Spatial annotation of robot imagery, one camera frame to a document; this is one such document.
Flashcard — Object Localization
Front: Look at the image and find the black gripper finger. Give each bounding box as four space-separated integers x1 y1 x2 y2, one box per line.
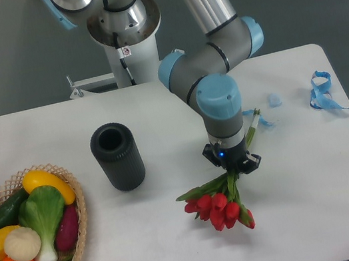
202 143 223 167
237 152 262 174

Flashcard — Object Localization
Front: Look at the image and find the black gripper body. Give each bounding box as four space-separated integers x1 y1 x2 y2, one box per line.
211 139 248 171

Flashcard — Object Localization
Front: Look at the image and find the red tulip bouquet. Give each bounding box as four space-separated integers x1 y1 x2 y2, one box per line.
162 108 282 242

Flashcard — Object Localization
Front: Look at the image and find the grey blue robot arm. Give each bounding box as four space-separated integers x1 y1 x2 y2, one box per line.
43 0 264 174

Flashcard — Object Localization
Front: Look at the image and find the blue ribbon scrap centre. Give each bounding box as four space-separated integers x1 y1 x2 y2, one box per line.
242 108 276 129

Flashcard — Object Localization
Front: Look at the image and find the black ribbed cylindrical vase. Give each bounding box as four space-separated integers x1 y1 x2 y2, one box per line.
90 123 146 192

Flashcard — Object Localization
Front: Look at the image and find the blue ribbon right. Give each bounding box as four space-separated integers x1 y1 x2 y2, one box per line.
309 71 349 111

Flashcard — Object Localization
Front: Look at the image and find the purple sweet potato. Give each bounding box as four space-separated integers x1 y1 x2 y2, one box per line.
55 205 79 252

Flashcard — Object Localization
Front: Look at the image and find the green bok choy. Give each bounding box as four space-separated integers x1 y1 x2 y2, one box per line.
18 185 65 261

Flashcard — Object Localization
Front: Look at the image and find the woven wicker basket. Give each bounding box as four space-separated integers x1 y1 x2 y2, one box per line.
0 164 87 261

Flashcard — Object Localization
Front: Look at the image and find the white garlic bulb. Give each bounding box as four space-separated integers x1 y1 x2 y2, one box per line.
3 227 41 261

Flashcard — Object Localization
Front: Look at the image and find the dark green cucumber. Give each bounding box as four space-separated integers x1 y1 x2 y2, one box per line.
0 188 29 229

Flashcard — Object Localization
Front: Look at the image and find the metal bracket frame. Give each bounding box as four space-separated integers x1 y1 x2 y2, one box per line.
66 73 118 99

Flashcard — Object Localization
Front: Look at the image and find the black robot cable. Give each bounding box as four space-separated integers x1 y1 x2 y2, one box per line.
111 29 138 89

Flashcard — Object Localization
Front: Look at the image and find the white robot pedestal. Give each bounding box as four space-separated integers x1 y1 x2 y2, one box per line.
87 0 161 88

